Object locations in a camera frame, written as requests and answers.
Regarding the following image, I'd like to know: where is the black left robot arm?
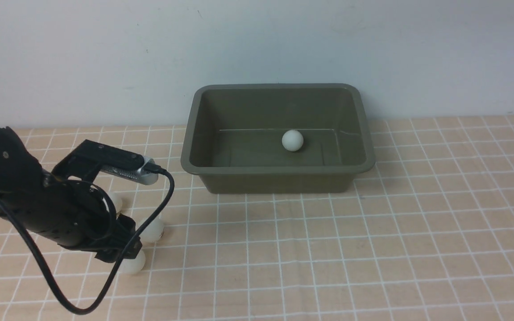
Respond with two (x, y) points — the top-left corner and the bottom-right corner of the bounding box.
(0, 127), (144, 263)

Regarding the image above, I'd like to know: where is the black camera cable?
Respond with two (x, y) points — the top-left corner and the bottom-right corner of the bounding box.
(0, 165), (175, 315)

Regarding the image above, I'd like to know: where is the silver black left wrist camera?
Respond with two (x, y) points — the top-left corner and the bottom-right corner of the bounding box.
(52, 140), (159, 186)

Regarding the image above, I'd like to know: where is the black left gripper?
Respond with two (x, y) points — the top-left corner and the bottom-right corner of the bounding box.
(39, 179), (142, 263)

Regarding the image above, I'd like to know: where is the beige checkered tablecloth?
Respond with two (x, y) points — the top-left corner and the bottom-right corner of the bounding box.
(0, 115), (514, 321)

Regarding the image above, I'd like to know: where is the olive green plastic bin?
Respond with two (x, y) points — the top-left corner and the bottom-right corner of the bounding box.
(180, 83), (376, 194)

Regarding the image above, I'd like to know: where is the white ping-pong ball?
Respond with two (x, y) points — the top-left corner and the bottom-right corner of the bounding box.
(140, 218), (165, 243)
(107, 192), (123, 215)
(282, 130), (304, 152)
(118, 250), (145, 275)

